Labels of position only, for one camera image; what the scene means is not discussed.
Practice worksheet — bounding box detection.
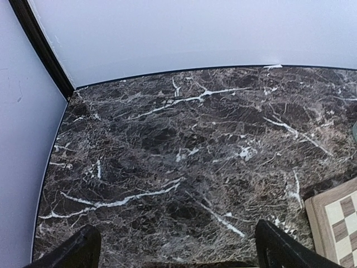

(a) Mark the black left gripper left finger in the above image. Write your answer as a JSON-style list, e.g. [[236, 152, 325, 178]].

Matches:
[[27, 225, 101, 268]]

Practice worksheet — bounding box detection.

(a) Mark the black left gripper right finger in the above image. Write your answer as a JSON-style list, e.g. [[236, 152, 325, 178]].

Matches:
[[255, 219, 340, 267]]

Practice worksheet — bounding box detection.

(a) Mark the wooden chess board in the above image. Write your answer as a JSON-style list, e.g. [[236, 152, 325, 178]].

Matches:
[[305, 178, 357, 267]]

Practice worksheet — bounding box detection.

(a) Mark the left black frame post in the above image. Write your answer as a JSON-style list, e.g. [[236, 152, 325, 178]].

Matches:
[[9, 0, 74, 102]]

